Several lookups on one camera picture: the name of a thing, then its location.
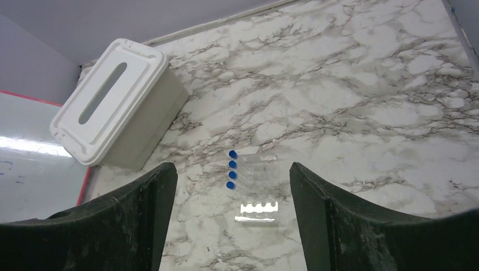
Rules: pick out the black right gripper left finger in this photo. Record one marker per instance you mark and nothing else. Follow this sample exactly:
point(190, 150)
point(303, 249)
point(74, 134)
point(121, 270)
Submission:
point(124, 229)

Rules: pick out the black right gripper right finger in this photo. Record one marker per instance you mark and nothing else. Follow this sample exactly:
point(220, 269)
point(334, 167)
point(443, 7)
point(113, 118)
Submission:
point(342, 231)

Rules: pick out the clear plastic tube rack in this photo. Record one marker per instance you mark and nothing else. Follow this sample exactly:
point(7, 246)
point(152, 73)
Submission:
point(258, 177)

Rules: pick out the white bin lid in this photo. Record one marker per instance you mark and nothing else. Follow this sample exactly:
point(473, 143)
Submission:
point(95, 114)

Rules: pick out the blue-capped test tube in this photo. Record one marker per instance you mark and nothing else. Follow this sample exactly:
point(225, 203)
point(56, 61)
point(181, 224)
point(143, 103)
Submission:
point(233, 164)
point(232, 175)
point(233, 154)
point(231, 185)

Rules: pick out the pink-framed whiteboard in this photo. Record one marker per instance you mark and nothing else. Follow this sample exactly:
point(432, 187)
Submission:
point(38, 176)

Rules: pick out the beige plastic bin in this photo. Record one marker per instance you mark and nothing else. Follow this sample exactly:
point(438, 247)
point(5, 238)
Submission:
point(148, 125)

